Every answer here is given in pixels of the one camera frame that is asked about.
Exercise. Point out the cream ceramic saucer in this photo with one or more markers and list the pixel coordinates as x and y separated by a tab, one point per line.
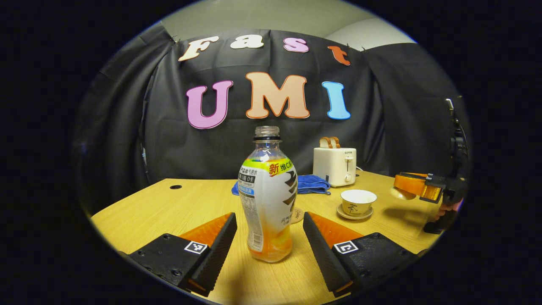
353	217

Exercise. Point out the round cork coaster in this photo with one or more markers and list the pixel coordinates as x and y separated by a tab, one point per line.
297	216

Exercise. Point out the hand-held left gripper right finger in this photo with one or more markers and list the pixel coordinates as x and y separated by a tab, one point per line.
322	254

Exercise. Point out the white toaster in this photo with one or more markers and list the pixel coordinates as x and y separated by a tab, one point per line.
334	167

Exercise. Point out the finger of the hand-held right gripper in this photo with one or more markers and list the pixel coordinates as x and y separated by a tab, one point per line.
410	185

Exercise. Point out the black backdrop cloth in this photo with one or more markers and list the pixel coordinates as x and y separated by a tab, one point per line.
169	140

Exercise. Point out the toast bread slice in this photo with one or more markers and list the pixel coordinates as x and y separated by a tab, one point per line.
325	142
336	142

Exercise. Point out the clear water bottle white label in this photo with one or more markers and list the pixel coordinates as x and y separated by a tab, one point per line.
266	203

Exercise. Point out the blue folded towel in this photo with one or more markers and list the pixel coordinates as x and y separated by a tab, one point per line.
311	185

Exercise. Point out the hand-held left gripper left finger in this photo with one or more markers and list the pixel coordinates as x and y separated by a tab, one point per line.
218	250

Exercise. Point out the cream ceramic teacup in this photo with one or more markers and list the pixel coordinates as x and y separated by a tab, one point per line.
358	202

